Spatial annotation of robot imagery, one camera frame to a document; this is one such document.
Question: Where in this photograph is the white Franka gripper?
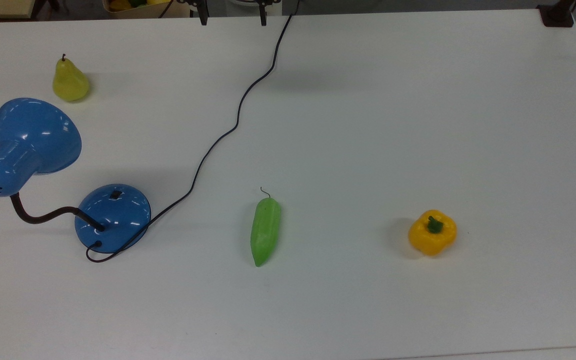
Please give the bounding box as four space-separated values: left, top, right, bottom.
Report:
197 0 283 27

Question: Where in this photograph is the blue gooseneck desk lamp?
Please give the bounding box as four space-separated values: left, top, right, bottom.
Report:
0 97 152 254

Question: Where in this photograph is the yellow bin of toy fruit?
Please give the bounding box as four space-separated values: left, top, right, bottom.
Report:
102 0 173 20

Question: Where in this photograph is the yellow-green toy pear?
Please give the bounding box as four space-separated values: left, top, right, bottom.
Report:
52 53 91 103

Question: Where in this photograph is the green chili pepper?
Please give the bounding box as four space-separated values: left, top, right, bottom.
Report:
250 187 282 268

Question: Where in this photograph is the yellow toy bell pepper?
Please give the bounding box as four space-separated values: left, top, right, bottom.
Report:
408 209 458 257

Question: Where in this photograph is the black lamp power cord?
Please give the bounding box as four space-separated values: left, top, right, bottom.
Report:
86 0 301 263

